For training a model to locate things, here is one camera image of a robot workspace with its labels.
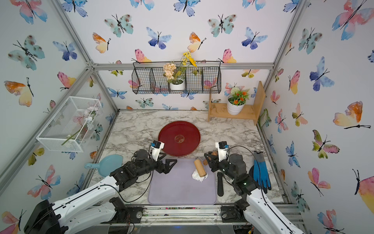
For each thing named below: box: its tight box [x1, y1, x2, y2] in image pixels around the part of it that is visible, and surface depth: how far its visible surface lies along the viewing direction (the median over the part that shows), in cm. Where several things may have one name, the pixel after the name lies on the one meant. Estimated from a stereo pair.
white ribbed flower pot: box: [226, 95, 245, 116], surface depth 104 cm
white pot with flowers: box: [163, 51, 199, 91], surface depth 88 cm
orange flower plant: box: [227, 90, 250, 107], surface depth 101 cm
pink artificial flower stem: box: [60, 105, 99, 146], surface depth 77 cm
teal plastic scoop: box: [84, 154, 124, 177], surface depth 94 cm
